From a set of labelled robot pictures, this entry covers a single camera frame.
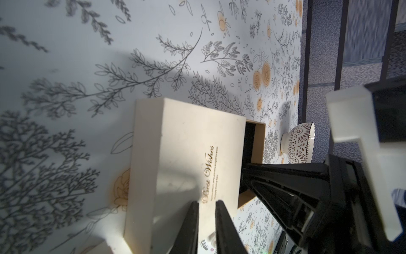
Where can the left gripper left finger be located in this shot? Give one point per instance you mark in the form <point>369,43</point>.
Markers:
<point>186,241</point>

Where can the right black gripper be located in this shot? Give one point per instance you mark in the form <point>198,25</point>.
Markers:
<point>353,225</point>

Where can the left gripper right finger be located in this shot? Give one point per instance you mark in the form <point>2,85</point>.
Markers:
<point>227,238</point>

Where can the floral table cloth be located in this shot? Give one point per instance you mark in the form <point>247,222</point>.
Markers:
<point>71,72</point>

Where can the cream jewelry box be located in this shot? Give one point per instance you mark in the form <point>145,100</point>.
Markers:
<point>184,153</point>

